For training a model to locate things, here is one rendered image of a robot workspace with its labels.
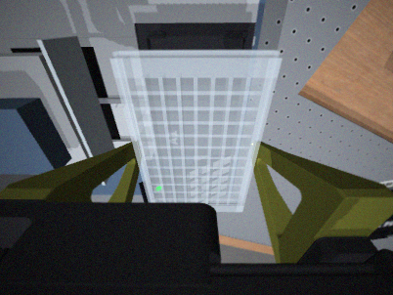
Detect grey perforated base plate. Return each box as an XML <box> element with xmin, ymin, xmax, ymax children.
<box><xmin>216</xmin><ymin>0</ymin><xmax>393</xmax><ymax>247</ymax></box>

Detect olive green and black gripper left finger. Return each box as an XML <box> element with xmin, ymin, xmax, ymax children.
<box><xmin>0</xmin><ymin>142</ymin><xmax>140</xmax><ymax>202</ymax></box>

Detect white label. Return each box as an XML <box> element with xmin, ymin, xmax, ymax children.
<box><xmin>382</xmin><ymin>181</ymin><xmax>393</xmax><ymax>188</ymax></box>

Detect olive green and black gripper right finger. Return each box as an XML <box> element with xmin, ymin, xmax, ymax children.
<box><xmin>253</xmin><ymin>142</ymin><xmax>393</xmax><ymax>263</ymax></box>

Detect plate washer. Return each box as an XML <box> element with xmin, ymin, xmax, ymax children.
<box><xmin>0</xmin><ymin>0</ymin><xmax>266</xmax><ymax>174</ymax></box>

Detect white multi-well plate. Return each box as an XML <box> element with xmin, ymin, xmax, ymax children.
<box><xmin>110</xmin><ymin>50</ymin><xmax>283</xmax><ymax>212</ymax></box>

